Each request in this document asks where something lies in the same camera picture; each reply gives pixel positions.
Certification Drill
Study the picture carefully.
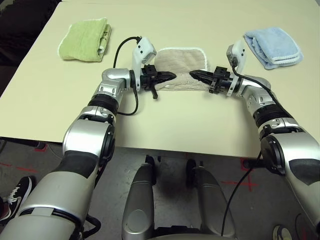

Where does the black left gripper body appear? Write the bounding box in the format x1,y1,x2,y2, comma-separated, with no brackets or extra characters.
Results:
140,64,159,101

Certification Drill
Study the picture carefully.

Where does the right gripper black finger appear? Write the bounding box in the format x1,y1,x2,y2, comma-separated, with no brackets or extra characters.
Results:
188,69,216,78
191,75,215,85

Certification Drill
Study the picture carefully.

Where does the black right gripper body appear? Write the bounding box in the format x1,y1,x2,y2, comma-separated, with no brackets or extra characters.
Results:
208,65,236,95

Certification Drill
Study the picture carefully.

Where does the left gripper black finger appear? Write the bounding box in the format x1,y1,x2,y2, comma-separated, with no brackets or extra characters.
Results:
155,70,177,79
154,75,176,86

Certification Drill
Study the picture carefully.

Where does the beige towel white trim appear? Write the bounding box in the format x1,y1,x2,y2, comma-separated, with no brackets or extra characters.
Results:
154,46,210,92

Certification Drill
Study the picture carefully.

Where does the light blue folded towel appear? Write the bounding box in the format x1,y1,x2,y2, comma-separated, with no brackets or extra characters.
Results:
243,26,304,71

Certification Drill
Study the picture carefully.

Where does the green folded towel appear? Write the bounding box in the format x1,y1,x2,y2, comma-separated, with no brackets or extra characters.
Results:
57,16,113,62

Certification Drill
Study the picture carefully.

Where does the black table leg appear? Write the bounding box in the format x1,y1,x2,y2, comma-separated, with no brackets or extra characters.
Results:
241,159,265,169

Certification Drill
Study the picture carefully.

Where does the silver robot right leg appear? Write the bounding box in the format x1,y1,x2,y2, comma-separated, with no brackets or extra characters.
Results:
185,158,236,238

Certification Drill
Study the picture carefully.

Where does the silver robot leg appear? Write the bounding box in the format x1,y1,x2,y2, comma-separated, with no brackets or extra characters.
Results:
121,162,157,240
185,158,236,238

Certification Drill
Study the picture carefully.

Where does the silver robot left leg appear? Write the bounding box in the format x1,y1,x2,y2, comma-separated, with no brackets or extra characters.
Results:
121,162,157,240

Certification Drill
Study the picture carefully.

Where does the grey robot waist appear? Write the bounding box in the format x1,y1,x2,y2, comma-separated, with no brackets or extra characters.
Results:
149,224,241,240

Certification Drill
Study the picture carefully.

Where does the white beige sneaker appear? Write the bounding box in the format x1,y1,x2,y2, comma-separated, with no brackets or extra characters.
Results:
272,224,291,240

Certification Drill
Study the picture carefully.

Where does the dark sneaker white sole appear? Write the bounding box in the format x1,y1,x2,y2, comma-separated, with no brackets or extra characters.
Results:
0,175,37,221

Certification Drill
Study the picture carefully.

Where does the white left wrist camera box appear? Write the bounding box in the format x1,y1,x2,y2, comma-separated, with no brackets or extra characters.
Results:
131,36,158,91

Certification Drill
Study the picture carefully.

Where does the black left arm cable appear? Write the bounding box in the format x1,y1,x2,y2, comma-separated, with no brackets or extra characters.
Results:
113,36,140,117

